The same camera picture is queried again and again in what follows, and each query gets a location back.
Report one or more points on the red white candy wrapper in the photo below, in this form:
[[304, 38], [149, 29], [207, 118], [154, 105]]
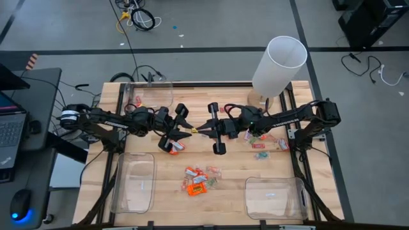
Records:
[[283, 144]]

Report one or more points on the teal wrapped candy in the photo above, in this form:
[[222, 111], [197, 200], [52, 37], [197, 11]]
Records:
[[262, 155]]

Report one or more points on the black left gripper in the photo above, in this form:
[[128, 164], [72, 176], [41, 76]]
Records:
[[165, 144]]

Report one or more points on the black desk caster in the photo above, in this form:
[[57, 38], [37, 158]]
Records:
[[48, 218]]

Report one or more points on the black computer tower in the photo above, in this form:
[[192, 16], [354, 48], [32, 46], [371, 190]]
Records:
[[370, 22]]

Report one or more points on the white shade table lamp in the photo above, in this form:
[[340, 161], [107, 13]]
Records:
[[281, 64]]

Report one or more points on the orange black striped marker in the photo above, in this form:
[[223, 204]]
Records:
[[32, 61]]

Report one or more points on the black desk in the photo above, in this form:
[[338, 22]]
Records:
[[41, 92]]

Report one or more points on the black computer mouse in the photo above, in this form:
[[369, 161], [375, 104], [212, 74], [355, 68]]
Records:
[[20, 202]]

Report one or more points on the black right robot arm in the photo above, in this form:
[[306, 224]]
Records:
[[287, 121]]

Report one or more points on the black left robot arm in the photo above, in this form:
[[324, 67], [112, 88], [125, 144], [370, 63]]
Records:
[[112, 121]]

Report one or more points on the black monitor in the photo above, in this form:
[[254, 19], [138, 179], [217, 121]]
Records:
[[9, 80]]

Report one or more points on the small black desk device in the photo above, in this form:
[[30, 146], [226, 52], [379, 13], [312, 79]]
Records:
[[34, 126]]

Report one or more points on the black laptop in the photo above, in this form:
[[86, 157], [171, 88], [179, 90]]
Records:
[[12, 134]]

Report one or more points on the large orange Reese's pack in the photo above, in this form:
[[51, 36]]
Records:
[[196, 189]]

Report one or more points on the clear plastic bin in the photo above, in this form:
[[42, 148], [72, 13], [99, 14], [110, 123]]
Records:
[[274, 198], [153, 96], [134, 182]]

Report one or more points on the pink candy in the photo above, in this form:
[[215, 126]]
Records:
[[138, 101], [247, 136]]

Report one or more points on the clear wrapped green candy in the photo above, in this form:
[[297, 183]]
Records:
[[211, 182]]

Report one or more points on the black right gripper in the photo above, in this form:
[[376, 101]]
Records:
[[219, 148]]

